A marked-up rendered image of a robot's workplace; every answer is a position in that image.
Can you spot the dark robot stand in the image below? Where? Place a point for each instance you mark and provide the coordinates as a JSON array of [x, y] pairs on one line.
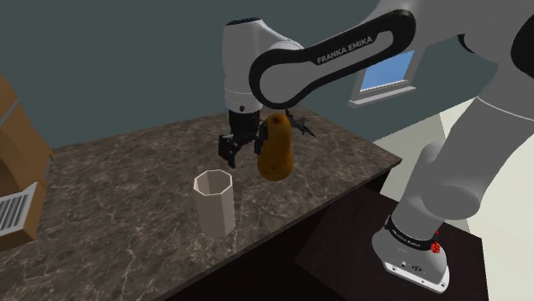
[[346, 250]]

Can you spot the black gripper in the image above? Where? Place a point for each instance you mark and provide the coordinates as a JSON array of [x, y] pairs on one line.
[[244, 125]]

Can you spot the grey framed window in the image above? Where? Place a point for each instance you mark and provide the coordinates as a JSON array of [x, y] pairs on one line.
[[386, 75]]

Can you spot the beige octagonal cup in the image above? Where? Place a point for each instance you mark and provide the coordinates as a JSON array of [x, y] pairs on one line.
[[215, 208]]

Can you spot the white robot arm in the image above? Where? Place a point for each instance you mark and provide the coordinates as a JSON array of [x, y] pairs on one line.
[[450, 166]]

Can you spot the brown potato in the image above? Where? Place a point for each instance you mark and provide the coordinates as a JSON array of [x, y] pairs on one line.
[[276, 154]]

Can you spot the brown cabinet with white grille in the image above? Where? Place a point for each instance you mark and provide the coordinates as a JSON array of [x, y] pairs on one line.
[[21, 166]]

